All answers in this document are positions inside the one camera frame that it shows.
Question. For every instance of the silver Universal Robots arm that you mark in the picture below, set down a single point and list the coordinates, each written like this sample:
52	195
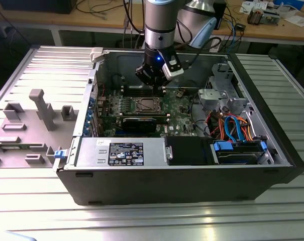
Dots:
160	22

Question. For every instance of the black RAM slot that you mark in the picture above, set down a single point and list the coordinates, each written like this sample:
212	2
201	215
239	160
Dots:
129	89
129	94

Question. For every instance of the expansion slot blue retainer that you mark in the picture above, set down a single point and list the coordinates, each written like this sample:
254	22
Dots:
86	128

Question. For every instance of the black plastic cover block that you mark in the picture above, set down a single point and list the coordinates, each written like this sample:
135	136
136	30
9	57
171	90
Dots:
187	150

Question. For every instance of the round coin cell battery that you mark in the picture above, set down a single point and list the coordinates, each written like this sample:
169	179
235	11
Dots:
179	94

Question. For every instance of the green motherboard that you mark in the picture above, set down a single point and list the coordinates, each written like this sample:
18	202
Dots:
177	118

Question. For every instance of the black graphics card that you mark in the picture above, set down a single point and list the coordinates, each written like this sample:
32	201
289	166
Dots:
139	125

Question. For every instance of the silver metal disk bay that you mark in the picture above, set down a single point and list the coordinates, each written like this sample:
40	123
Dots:
212	96

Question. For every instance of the upright black box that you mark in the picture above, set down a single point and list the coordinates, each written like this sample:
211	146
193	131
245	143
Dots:
220	15

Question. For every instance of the silver power supply unit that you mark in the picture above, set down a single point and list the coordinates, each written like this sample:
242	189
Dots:
91	150

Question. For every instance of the small black adapter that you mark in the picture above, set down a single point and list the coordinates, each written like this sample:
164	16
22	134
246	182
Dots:
241	27

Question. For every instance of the hard disk in blue carrier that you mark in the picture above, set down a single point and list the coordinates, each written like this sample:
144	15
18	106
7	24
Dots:
223	146

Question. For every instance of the black open PC case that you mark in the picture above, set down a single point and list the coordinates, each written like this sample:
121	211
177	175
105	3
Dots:
166	185

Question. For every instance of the printed paper leaflets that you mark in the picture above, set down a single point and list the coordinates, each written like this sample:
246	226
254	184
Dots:
246	6

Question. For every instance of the copper coil transformer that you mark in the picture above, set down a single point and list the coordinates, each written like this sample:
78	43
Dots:
254	16

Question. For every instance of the wooden desk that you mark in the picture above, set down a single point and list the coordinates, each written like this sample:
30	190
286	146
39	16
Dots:
41	18

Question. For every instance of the blue case latch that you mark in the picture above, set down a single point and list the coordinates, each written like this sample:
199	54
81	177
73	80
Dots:
59	154

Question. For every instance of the large black box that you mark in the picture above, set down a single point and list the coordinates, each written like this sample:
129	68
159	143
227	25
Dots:
36	6

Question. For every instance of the small grey device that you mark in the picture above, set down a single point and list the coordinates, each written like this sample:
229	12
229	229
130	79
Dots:
271	17

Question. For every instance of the grey parts rack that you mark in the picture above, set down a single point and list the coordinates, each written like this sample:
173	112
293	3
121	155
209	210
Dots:
28	135

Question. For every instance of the green RAM stick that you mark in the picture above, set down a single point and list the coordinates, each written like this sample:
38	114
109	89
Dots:
23	146

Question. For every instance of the flat blue box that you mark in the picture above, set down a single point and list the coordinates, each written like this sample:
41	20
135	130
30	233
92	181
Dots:
290	3

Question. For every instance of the white paper sheet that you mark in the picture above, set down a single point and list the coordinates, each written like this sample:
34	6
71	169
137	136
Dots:
298	20

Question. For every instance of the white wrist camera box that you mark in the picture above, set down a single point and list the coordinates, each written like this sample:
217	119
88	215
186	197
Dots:
173	72

